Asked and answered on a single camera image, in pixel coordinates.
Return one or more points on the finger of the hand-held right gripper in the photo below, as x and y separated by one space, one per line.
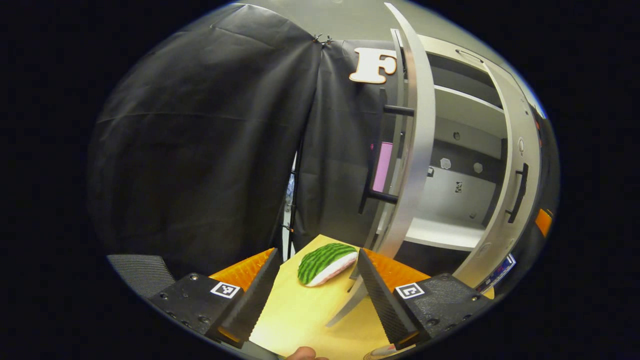
543 222

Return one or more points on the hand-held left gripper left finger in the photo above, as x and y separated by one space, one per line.
255 300

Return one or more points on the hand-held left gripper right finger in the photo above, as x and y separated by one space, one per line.
380 300

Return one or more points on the white cabinet door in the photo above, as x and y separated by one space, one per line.
422 125
530 150

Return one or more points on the white and grey cabinet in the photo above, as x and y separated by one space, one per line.
445 232

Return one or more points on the blue book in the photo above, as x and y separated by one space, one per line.
501 272

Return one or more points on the green striped watermelon slice toy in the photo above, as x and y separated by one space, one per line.
320 260

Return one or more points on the black backdrop cloth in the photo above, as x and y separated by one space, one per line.
200 150

